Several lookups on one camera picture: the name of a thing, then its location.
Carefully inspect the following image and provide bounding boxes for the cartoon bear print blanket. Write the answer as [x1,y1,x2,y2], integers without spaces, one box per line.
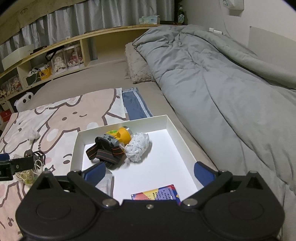
[0,87,130,241]

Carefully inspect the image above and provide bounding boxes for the black box with cables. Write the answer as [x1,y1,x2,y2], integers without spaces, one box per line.
[26,73,41,86]

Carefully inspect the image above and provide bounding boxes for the beige fluffy pillow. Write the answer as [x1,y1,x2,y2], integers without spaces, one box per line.
[125,42,155,84]

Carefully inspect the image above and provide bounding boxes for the wooden headboard shelf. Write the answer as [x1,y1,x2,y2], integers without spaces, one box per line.
[1,24,154,105]

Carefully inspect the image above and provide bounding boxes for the red box on low shelf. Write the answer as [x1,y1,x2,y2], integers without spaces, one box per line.
[1,109,11,122]

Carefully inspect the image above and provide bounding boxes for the grey curtain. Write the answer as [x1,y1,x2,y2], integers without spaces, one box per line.
[1,1,175,59]

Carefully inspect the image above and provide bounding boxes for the plastic bag of beige cord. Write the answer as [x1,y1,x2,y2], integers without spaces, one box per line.
[16,150,46,186]

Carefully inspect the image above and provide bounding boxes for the white long box on shelf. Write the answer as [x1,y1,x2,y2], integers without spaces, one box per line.
[2,44,34,70]

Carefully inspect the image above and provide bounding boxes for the yellow cup on shelf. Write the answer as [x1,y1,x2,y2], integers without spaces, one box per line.
[39,66,52,80]

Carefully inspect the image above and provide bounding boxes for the white crumpled tissue ball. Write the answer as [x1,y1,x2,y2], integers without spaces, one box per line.
[26,128,40,142]

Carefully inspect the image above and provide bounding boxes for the grey wet wipes packet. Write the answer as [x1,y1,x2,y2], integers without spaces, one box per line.
[95,169,114,197]

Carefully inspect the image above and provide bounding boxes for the grey quilted duvet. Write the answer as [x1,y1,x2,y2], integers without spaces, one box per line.
[132,24,296,190]

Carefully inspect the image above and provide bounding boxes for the yellow headlamp with strap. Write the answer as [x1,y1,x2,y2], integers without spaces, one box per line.
[86,126,133,168]

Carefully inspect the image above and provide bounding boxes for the tissue box on shelf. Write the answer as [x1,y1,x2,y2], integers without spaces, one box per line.
[139,15,160,25]

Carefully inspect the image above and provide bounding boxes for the blue striped cloth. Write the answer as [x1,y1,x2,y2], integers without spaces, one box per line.
[122,88,153,121]

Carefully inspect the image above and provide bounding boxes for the green glass bottle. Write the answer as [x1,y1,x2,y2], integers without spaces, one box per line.
[177,3,185,25]

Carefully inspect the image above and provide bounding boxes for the colourful dotted card pack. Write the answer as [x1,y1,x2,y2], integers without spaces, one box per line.
[131,184,181,205]

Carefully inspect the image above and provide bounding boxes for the doll in clear case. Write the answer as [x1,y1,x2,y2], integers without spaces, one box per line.
[64,44,84,69]
[45,49,67,75]

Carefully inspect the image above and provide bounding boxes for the white shallow cardboard box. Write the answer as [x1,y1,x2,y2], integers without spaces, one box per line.
[70,115,203,202]

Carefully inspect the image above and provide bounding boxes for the white small heater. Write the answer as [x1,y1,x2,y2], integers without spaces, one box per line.
[14,92,34,112]

